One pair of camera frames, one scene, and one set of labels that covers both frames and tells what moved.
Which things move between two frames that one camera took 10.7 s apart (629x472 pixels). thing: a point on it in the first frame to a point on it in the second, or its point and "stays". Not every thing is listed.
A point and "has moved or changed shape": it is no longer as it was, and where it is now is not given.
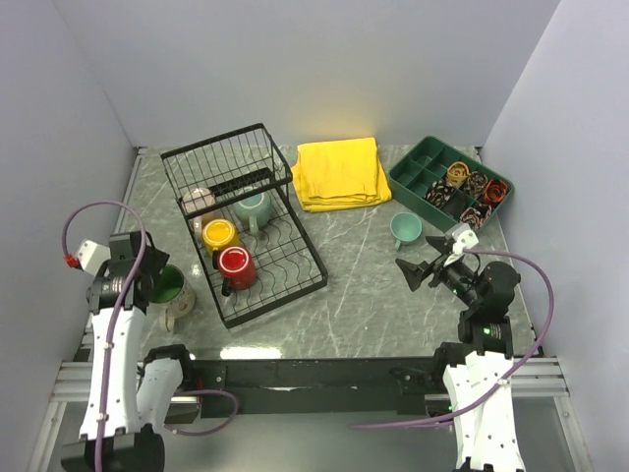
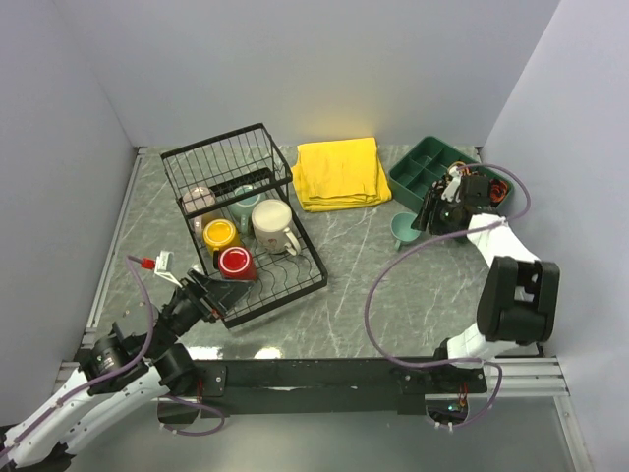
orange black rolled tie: x=494 y=191 stays
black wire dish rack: x=246 y=235 stays
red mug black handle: x=236 y=264 stays
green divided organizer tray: x=454 y=190 stays
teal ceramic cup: x=406 y=227 stays
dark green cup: x=174 y=293 has moved or changed shape
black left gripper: x=155 y=261 to x=224 y=293
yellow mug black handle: x=220 y=233 stays
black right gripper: x=414 y=273 to x=432 y=203
